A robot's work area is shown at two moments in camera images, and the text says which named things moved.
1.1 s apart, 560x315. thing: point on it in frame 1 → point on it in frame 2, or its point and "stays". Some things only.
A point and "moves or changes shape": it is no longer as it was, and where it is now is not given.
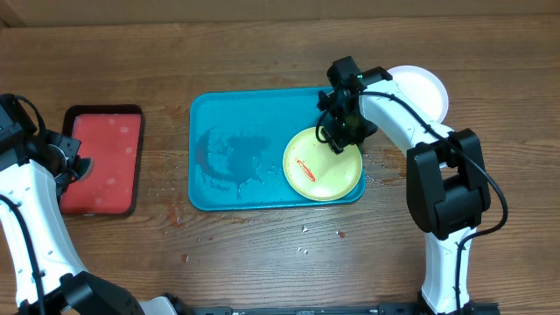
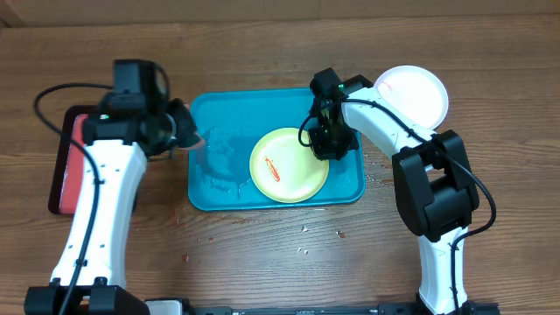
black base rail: [470, 308] stays
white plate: [423, 90] stays
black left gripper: [73, 146] → [187, 123]
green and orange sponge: [83, 166] moves or changes shape
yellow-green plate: [318, 173] moves or changes shape
